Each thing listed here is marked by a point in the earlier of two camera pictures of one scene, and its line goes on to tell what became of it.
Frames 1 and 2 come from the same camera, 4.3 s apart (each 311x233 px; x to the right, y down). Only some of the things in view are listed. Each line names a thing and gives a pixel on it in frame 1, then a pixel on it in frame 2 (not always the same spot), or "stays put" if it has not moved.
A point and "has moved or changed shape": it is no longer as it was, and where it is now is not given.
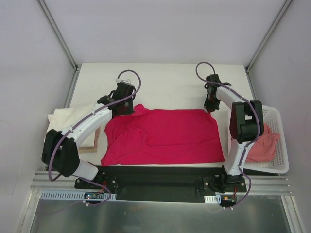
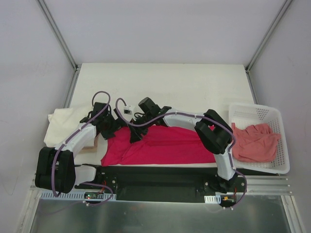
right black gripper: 211,105 → 137,129
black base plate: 185,184 stays put
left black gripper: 124,107 → 110,126
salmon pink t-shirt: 263,150 stays put
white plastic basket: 272,117 stays put
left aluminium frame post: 58,35 stays put
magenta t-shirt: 161,136 has moved or changed shape
